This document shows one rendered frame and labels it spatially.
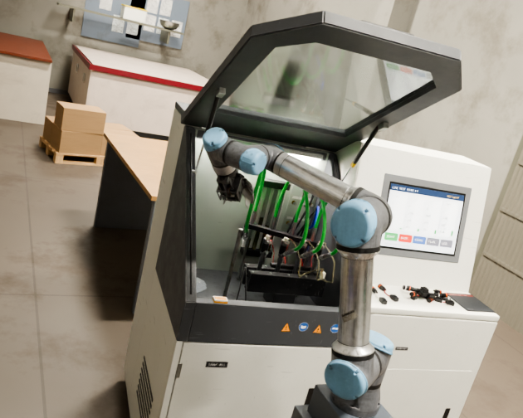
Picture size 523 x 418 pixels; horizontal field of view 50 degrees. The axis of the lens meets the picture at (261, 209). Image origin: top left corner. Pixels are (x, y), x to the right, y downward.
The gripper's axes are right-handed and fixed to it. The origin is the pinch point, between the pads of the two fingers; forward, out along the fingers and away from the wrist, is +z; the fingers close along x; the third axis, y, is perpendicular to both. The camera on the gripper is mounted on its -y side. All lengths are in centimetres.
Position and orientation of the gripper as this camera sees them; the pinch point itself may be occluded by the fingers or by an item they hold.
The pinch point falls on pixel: (241, 198)
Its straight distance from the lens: 192.8
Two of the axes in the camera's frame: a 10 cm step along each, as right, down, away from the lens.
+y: -2.4, 8.2, -5.2
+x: 9.5, 0.9, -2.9
